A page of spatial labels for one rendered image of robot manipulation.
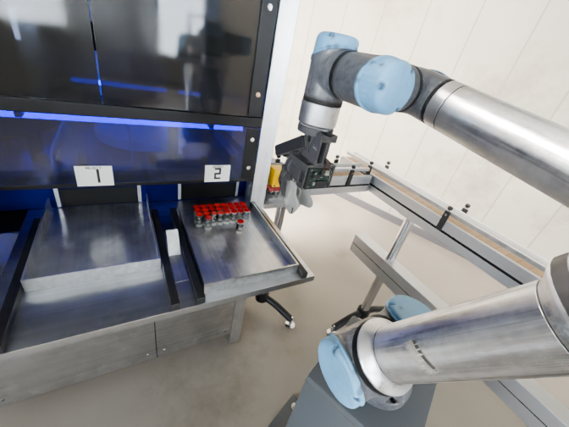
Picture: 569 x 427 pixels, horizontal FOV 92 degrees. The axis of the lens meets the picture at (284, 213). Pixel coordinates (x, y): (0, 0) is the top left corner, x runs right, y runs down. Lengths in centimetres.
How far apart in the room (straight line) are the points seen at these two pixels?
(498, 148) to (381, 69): 19
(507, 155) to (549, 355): 24
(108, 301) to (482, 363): 66
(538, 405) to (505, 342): 111
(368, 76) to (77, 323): 68
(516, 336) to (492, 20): 286
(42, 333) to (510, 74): 309
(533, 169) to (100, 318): 76
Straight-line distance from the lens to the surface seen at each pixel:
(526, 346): 36
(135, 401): 158
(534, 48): 304
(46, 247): 90
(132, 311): 69
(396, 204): 147
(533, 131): 47
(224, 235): 88
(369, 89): 43
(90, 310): 72
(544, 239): 323
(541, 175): 46
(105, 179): 92
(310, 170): 54
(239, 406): 154
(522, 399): 149
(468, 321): 38
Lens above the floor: 141
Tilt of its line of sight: 30 degrees down
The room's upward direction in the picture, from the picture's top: 13 degrees clockwise
